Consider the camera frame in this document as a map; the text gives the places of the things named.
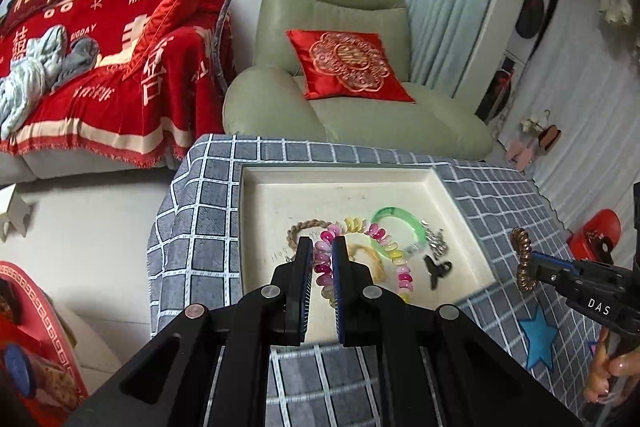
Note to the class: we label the grey jewelry box tray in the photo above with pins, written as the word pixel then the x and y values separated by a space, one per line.
pixel 280 197

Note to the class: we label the light blue garment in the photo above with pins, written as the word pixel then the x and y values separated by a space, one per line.
pixel 30 72

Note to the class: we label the white sofa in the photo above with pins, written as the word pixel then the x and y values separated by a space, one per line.
pixel 75 169

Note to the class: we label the red stool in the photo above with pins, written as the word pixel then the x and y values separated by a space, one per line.
pixel 595 232

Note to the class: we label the dark red wall poster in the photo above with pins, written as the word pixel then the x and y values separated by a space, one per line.
pixel 497 92

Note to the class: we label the green plastic bangle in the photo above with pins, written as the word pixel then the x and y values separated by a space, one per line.
pixel 400 213

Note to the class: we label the black claw hair clip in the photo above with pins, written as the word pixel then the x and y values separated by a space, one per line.
pixel 436 271

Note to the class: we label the red patterned tin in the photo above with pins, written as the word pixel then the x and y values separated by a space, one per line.
pixel 45 337

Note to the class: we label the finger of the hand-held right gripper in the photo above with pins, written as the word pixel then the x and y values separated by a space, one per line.
pixel 549 276
pixel 550 259

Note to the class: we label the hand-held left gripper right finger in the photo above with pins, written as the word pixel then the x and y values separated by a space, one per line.
pixel 341 292

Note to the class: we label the red embroidered cushion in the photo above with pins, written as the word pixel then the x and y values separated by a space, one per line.
pixel 350 64

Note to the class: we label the person's right hand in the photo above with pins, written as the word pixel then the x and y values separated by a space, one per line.
pixel 602 374

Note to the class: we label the grey checked tablecloth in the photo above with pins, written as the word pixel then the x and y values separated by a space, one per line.
pixel 200 207

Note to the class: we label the small white stool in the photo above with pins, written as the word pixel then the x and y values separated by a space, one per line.
pixel 15 212

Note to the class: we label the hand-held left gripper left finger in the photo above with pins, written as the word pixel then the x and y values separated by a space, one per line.
pixel 304 287

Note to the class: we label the red satin cushion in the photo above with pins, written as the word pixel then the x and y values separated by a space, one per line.
pixel 160 27

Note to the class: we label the round dark wall poster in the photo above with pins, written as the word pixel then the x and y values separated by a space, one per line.
pixel 531 7

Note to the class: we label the red blanket sofa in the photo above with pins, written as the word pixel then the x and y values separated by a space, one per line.
pixel 125 107

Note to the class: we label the white hanging flower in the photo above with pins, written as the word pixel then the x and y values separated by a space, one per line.
pixel 616 2

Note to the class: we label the grey garment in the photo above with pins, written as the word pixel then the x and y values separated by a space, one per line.
pixel 80 57

